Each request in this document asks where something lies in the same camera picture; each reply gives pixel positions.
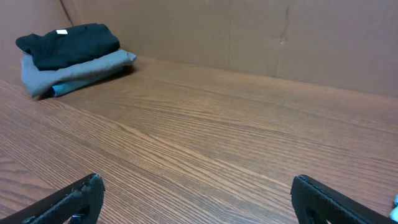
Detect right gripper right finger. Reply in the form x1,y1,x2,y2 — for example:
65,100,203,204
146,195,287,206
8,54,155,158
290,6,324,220
290,175,397,224

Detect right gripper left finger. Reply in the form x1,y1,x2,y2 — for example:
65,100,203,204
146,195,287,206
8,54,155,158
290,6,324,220
1,173,105,224

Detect black t-shirt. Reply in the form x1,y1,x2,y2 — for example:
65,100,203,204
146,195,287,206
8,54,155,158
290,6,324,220
16,23,120,70

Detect light blue printed t-shirt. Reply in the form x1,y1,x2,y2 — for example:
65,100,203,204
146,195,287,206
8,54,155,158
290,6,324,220
389,195,398,222

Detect folded blue cloth under shorts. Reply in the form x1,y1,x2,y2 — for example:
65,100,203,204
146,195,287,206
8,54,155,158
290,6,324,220
50,67,124,97

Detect folded grey shorts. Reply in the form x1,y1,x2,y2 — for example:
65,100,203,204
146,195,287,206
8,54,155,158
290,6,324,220
21,49,136,98

